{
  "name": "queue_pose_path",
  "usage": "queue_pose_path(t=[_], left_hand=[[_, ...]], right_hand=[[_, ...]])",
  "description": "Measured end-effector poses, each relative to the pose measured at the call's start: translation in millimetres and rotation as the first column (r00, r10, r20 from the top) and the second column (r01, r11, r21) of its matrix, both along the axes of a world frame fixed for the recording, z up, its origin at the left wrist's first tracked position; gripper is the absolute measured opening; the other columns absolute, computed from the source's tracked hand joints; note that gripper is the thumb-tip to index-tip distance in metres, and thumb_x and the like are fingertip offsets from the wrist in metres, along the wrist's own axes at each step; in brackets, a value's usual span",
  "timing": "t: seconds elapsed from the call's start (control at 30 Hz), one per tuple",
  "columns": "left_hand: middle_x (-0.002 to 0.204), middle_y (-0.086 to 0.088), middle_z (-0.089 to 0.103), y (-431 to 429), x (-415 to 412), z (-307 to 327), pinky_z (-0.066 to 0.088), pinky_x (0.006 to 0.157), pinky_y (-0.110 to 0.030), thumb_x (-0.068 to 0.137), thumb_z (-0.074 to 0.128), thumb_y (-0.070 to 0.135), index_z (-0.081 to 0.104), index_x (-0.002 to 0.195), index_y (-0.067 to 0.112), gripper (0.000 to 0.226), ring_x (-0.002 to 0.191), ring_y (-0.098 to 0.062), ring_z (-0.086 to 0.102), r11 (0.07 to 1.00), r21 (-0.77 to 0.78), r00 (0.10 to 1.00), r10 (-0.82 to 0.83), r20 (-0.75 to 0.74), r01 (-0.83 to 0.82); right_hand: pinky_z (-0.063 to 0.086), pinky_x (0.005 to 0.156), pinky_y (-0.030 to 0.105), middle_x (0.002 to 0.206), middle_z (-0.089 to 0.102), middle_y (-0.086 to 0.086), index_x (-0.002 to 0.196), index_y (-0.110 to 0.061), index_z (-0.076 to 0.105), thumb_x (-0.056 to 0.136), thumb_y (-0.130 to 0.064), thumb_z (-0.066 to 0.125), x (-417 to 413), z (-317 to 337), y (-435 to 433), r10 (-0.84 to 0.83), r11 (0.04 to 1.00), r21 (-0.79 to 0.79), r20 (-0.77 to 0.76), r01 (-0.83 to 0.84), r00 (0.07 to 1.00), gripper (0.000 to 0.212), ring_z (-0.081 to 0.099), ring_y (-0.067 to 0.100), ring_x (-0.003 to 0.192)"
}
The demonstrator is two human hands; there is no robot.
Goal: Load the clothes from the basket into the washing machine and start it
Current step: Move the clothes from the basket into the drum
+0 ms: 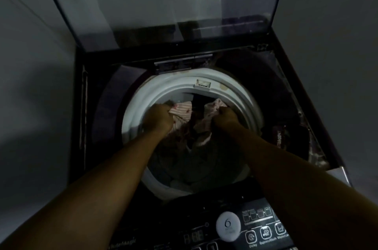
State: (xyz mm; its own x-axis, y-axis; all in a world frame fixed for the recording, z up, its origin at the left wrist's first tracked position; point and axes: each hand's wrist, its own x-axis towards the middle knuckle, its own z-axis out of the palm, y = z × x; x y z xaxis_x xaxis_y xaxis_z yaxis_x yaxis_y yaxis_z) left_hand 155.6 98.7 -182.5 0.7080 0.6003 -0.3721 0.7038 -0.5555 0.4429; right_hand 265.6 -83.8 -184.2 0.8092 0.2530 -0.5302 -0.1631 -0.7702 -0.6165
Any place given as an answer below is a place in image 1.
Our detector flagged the person's left hand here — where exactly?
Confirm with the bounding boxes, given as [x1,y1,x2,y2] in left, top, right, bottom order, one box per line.
[143,103,175,136]

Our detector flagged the person's right hand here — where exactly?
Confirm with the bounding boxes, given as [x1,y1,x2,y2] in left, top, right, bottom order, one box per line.
[212,107,241,132]

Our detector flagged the pink striped garment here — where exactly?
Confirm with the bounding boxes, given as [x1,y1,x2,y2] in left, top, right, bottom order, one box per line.
[168,98,228,148]

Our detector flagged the person's left forearm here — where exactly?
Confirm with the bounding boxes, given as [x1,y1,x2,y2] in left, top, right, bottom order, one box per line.
[0,128,166,250]

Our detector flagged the person's right forearm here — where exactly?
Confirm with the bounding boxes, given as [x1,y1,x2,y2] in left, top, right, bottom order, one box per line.
[226,124,378,250]

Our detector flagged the white washing machine drum rim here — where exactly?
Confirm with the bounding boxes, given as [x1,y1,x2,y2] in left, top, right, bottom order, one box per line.
[122,67,264,200]

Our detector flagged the dark top-load washing machine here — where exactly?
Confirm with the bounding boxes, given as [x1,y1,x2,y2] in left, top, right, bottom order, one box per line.
[67,29,352,250]

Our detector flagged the dark clothes in drum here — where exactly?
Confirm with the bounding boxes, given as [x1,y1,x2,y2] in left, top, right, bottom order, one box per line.
[149,93,246,190]

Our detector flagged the round white sticker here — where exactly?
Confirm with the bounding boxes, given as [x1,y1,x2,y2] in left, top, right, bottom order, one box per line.
[216,211,242,241]

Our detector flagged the glass washing machine lid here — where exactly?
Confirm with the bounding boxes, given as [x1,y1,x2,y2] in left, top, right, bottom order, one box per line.
[34,0,290,52]

